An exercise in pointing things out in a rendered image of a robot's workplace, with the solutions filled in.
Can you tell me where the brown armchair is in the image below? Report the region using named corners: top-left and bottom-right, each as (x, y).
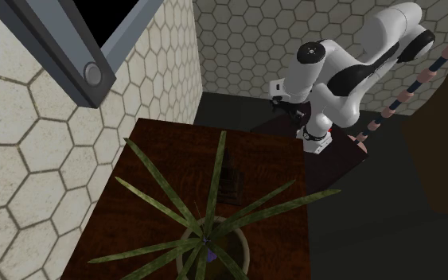
top-left (399, 52), bottom-right (448, 216)

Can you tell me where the grey framed window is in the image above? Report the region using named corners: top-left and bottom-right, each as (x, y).
top-left (0, 0), bottom-right (166, 110)

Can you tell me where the dark brown stepped block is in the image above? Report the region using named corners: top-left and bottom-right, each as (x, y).
top-left (216, 149), bottom-right (246, 207)

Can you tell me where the dark red robot stand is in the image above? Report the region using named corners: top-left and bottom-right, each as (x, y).
top-left (250, 101), bottom-right (369, 195)

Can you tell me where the green spiky plant beige pot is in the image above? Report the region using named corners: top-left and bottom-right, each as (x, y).
top-left (88, 130), bottom-right (341, 280)

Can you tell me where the black and pink striped pole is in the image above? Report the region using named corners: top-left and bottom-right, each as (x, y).
top-left (346, 25), bottom-right (448, 154)

